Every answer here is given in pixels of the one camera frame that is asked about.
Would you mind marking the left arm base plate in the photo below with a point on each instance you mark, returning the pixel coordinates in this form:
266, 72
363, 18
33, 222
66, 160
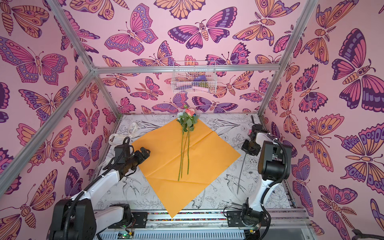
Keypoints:
136, 220

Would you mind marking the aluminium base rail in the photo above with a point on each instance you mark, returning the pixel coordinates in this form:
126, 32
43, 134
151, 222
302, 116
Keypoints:
286, 224

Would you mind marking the orange wrapping paper sheet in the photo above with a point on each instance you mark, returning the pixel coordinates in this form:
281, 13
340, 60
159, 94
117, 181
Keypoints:
209, 155

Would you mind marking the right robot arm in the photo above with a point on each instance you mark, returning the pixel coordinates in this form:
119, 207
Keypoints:
274, 167

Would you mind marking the green circuit board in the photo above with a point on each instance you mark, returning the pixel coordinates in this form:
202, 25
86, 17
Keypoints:
125, 235

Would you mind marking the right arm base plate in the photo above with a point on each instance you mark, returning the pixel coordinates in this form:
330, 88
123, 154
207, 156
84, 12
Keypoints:
248, 218

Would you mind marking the white wire basket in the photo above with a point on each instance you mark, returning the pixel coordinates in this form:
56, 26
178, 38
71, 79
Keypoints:
194, 77

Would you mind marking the white fake flower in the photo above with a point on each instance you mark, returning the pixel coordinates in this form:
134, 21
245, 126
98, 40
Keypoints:
182, 120

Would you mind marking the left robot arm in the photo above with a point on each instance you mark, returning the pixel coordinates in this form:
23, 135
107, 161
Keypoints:
78, 219

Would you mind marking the white ribbon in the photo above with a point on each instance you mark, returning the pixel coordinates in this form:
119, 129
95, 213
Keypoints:
117, 139

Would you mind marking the pink fake rose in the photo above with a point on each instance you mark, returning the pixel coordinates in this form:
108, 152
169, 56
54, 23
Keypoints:
189, 121

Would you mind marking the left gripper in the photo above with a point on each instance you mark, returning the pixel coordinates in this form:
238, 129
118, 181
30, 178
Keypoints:
145, 155

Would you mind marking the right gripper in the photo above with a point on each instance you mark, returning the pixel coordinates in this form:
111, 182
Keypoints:
250, 146

